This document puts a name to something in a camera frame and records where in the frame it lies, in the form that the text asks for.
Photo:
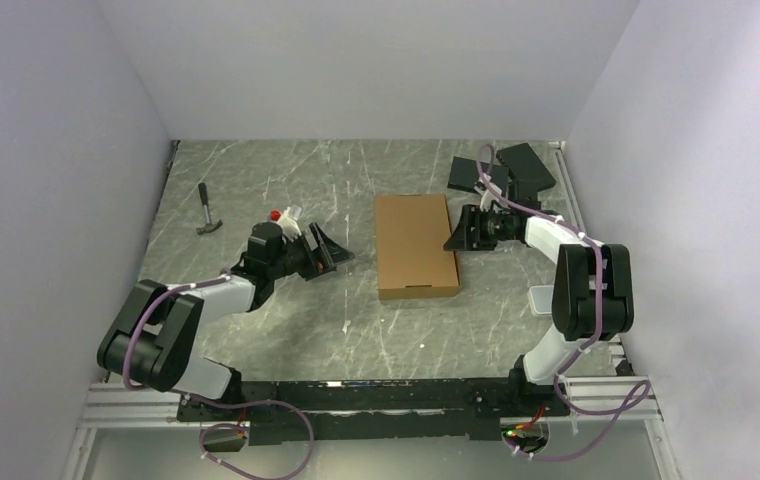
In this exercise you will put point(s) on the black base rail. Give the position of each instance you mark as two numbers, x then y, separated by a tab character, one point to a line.
284	411

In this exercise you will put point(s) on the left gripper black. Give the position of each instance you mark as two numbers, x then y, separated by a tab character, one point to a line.
333	253

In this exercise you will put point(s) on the aluminium frame rail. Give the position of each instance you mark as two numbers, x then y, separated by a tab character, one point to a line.
111	405

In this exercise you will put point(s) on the small black hammer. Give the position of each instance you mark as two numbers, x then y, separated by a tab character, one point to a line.
210	226

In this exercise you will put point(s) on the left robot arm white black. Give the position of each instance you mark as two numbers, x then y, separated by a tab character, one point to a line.
150	342

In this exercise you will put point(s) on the black foam block near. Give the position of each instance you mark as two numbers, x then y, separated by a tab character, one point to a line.
464	175

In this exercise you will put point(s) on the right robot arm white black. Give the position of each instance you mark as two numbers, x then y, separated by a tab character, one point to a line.
591	297

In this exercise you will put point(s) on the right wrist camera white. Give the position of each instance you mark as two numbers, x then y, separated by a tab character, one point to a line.
490	197

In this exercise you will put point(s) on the black foam block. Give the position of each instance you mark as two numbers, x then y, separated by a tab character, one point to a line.
464	175
528	175

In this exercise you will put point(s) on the white rectangular tray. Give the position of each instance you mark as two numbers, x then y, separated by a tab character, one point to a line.
540	300

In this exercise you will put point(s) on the black foam block far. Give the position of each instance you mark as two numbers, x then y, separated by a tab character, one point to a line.
528	175

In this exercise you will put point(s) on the brown cardboard box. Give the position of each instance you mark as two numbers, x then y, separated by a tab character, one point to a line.
411	262

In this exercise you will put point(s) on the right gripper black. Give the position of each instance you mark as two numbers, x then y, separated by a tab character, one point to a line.
465	239

